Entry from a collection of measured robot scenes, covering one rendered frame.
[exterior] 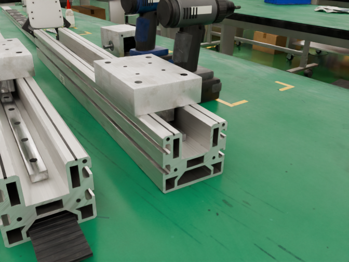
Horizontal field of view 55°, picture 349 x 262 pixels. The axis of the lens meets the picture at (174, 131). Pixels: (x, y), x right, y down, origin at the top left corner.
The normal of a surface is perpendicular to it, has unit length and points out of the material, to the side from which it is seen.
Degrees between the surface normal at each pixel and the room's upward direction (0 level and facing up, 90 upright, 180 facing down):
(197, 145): 0
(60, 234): 0
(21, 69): 90
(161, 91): 90
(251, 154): 0
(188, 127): 90
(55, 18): 93
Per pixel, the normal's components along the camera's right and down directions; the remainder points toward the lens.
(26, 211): 0.51, 0.39
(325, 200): 0.02, -0.90
